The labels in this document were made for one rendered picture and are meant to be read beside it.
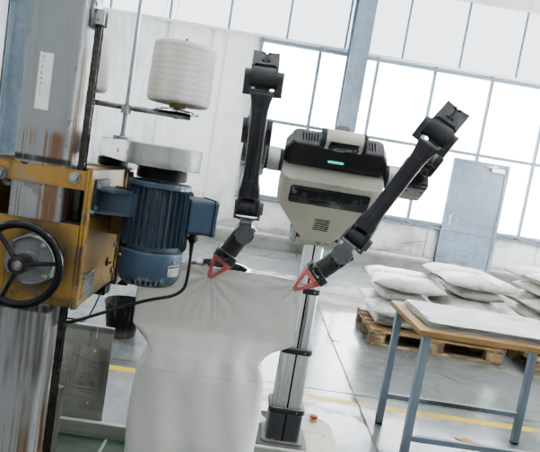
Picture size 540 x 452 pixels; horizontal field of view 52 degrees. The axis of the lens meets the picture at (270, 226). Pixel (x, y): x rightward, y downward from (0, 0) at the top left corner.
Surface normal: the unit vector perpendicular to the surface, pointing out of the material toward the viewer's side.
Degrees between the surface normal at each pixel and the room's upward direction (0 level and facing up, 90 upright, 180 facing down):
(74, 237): 90
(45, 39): 90
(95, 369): 90
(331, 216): 130
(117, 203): 90
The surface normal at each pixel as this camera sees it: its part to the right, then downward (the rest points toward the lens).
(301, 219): -0.09, 0.72
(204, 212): 0.42, 0.16
